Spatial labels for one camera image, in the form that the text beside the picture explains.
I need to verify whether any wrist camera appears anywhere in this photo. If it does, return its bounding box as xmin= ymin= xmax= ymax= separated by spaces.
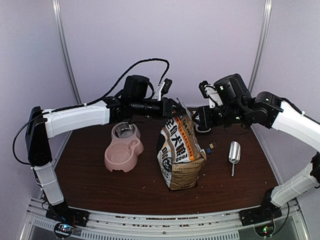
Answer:
xmin=198 ymin=80 xmax=223 ymax=109
xmin=152 ymin=78 xmax=173 ymax=101

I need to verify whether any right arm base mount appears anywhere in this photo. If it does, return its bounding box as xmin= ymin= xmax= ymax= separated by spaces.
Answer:
xmin=239 ymin=188 xmax=283 ymax=238

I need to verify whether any dog food bag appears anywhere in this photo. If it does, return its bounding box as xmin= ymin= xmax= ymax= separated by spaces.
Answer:
xmin=156 ymin=99 xmax=207 ymax=191

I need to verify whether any front aluminium rail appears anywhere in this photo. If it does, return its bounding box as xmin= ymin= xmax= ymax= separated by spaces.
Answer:
xmin=24 ymin=197 xmax=305 ymax=240

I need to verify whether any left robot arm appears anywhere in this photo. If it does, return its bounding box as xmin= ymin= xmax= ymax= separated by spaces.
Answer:
xmin=25 ymin=75 xmax=185 ymax=222

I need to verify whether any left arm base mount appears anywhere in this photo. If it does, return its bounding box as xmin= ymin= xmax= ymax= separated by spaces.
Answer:
xmin=45 ymin=201 xmax=90 ymax=240

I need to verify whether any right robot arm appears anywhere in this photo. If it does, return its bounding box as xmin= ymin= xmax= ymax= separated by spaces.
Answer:
xmin=192 ymin=73 xmax=320 ymax=221

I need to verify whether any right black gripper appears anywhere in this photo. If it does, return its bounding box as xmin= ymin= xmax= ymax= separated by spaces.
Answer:
xmin=192 ymin=104 xmax=248 ymax=129

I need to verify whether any aluminium frame post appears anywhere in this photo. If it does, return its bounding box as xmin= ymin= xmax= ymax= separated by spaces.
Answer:
xmin=248 ymin=0 xmax=273 ymax=93
xmin=52 ymin=0 xmax=82 ymax=104

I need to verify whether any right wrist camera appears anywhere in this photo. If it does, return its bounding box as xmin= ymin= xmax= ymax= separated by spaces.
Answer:
xmin=198 ymin=80 xmax=223 ymax=109

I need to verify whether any left aluminium frame post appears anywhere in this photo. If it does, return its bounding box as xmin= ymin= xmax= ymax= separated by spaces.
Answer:
xmin=52 ymin=0 xmax=82 ymax=104

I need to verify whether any metal scoop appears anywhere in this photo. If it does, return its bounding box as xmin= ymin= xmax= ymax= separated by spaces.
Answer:
xmin=228 ymin=141 xmax=241 ymax=177

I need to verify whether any right aluminium frame post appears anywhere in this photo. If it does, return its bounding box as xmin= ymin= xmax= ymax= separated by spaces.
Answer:
xmin=248 ymin=0 xmax=273 ymax=93

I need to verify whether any left black braided cable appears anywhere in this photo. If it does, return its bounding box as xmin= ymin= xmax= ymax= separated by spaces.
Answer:
xmin=13 ymin=58 xmax=171 ymax=166

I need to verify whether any pink double pet bowl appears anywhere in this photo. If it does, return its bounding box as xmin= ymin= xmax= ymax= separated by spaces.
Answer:
xmin=104 ymin=123 xmax=144 ymax=173

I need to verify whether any steel bowl insert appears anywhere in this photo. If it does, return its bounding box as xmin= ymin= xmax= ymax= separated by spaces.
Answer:
xmin=113 ymin=122 xmax=136 ymax=139

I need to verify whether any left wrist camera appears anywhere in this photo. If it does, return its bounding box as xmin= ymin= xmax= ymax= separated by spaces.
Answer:
xmin=152 ymin=78 xmax=173 ymax=101

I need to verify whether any yellow binder clip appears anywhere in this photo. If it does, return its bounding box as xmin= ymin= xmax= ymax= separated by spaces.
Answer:
xmin=209 ymin=142 xmax=217 ymax=149

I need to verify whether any patterned ceramic mug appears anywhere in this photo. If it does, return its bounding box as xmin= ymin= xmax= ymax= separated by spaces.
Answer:
xmin=192 ymin=110 xmax=212 ymax=134

